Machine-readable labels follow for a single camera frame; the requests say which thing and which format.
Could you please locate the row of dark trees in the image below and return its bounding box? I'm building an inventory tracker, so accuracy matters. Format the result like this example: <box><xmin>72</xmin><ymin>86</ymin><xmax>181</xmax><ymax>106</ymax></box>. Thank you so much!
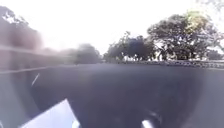
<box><xmin>64</xmin><ymin>31</ymin><xmax>158</xmax><ymax>65</ymax></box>

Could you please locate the dark grey asphalt road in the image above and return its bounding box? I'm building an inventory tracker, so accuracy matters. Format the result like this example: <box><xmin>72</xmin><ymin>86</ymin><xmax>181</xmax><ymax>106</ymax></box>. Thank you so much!
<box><xmin>0</xmin><ymin>62</ymin><xmax>224</xmax><ymax>128</ymax></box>

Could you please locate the robot's own part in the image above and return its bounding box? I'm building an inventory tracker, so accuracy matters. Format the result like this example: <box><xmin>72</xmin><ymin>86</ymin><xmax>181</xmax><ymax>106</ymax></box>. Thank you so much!
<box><xmin>141</xmin><ymin>119</ymin><xmax>154</xmax><ymax>128</ymax></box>

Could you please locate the large leafy tree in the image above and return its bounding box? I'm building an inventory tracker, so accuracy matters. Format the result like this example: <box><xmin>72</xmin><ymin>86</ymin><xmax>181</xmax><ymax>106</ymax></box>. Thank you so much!
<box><xmin>146</xmin><ymin>10</ymin><xmax>224</xmax><ymax>62</ymax></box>

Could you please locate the white painted road line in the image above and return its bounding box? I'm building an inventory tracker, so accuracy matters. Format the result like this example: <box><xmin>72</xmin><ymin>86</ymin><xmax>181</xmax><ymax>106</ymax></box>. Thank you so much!
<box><xmin>30</xmin><ymin>73</ymin><xmax>41</xmax><ymax>87</ymax></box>

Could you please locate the tall dark tree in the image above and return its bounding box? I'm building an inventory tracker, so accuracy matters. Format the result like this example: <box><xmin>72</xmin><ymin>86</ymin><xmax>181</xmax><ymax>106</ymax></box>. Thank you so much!
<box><xmin>0</xmin><ymin>5</ymin><xmax>44</xmax><ymax>69</ymax></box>

